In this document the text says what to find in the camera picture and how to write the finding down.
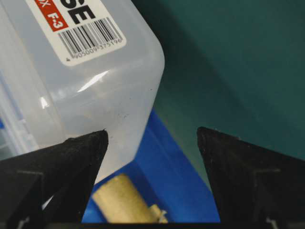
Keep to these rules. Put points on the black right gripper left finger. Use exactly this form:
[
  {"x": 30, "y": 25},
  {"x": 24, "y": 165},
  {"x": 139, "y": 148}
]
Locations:
[{"x": 50, "y": 188}]

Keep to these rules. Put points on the white free case label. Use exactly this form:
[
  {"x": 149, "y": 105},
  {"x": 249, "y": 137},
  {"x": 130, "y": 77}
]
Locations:
[{"x": 78, "y": 30}]

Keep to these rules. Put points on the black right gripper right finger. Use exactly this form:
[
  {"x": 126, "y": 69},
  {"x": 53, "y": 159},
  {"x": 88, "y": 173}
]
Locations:
[{"x": 253, "y": 187}]

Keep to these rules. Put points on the blue tray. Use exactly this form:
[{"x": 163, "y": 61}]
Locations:
[{"x": 164, "y": 176}]

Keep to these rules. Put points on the translucent plastic tool box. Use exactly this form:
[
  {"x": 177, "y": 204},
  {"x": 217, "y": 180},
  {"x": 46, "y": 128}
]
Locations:
[{"x": 44, "y": 102}]

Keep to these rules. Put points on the brass cylindrical fitting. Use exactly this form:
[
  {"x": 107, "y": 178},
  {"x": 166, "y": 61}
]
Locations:
[{"x": 120, "y": 202}]

